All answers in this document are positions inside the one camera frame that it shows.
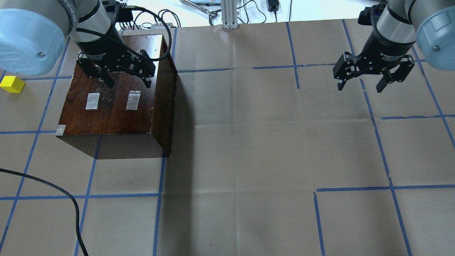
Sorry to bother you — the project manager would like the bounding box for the yellow block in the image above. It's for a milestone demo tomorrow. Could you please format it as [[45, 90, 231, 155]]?
[[0, 76, 26, 94]]

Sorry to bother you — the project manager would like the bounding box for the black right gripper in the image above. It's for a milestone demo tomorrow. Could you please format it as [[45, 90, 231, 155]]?
[[333, 34, 415, 94]]

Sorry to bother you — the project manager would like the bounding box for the dark wooden drawer cabinet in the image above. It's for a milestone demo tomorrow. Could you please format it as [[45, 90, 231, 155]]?
[[55, 55, 179, 159]]

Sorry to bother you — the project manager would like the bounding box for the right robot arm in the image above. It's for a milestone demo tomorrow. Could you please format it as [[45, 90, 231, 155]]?
[[333, 0, 455, 93]]

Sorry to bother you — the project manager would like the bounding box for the black power adapter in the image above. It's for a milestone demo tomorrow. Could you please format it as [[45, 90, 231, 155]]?
[[267, 0, 280, 12]]

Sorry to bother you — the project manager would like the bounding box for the black braided cable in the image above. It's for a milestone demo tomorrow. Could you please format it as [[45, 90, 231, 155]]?
[[0, 168, 89, 256]]

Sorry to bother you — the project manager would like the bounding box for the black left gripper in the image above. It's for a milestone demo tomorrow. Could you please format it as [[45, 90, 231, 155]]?
[[76, 30, 156, 89]]

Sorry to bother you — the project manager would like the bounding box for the aluminium frame post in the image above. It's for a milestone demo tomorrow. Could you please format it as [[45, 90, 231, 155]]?
[[220, 0, 238, 29]]

